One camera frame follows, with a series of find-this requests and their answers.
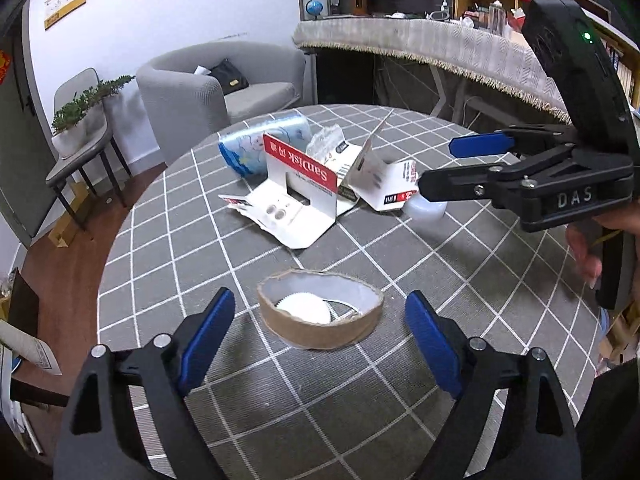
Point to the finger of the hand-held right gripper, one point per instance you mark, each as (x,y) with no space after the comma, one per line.
(450,182)
(480,144)

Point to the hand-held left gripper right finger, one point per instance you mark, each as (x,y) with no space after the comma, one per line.
(432,345)

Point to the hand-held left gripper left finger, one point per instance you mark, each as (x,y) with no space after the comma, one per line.
(207,340)

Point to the white plastic cap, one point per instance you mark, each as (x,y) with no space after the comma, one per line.
(425,212)

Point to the white grey card packaging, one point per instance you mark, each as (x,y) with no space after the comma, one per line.
(380,180)

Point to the wide cardboard tape core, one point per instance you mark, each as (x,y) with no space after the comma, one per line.
(320,335)

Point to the clear plastic wrapper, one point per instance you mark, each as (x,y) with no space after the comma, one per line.
(325,145)

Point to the red white card packaging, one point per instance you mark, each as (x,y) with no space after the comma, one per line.
(310,220)

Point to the blue white tissue pack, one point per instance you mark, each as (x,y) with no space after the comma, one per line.
(245,152)

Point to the person's right hand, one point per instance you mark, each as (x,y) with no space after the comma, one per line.
(585,250)

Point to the grey checked tablecloth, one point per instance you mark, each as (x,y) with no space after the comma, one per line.
(450,260)

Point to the white pleated paper disc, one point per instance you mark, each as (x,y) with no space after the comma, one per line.
(302,310)

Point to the glass jar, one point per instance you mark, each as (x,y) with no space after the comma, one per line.
(495,17)

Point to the fringed beige desk cloth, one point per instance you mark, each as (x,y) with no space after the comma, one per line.
(425,40)

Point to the small white bottle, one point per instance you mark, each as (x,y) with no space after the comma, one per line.
(444,7)

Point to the flat cardboard box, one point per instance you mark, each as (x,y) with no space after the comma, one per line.
(62,232)

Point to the dark brown desk box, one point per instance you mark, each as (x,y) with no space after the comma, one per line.
(357,4)

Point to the small blue globe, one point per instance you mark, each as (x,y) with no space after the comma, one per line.
(313,7)

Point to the grey dining chair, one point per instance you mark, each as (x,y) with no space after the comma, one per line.
(70,167)

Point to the potted plant in white pot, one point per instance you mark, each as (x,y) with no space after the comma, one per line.
(70,142)

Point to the grey armchair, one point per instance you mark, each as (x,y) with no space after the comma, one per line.
(190,95)

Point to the black bag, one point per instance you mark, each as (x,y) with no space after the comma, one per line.
(227,77)

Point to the grey door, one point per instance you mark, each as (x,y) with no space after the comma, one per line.
(20,160)

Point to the white paper sheet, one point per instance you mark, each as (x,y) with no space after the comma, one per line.
(203,71)

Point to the red diamond door decoration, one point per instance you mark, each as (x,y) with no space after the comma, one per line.
(4,67)

